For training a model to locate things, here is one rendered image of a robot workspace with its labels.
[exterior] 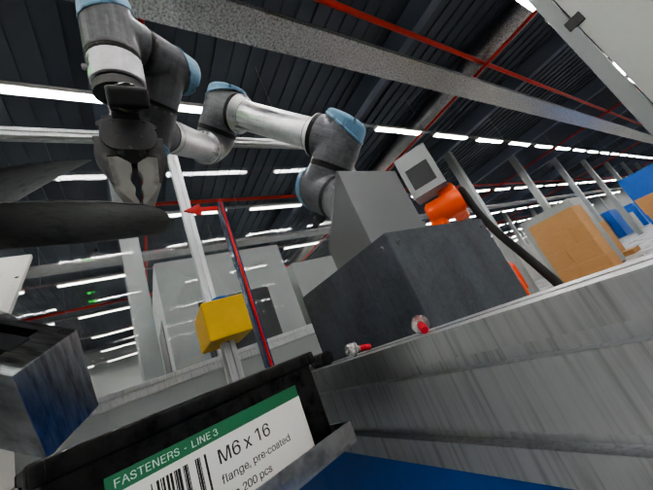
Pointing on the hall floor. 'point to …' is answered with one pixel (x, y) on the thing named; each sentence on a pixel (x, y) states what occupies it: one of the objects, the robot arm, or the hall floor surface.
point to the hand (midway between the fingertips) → (142, 207)
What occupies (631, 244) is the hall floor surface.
